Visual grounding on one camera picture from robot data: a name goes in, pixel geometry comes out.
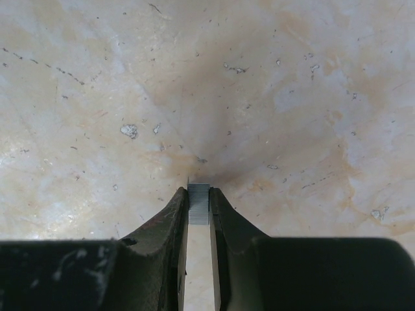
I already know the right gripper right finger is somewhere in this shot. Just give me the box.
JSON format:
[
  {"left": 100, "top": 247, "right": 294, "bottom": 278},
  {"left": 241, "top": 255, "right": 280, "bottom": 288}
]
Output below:
[{"left": 209, "top": 188, "right": 414, "bottom": 310}]

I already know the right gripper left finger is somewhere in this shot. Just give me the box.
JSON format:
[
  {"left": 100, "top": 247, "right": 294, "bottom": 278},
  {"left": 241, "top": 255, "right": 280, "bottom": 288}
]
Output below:
[{"left": 1, "top": 188, "right": 189, "bottom": 310}]

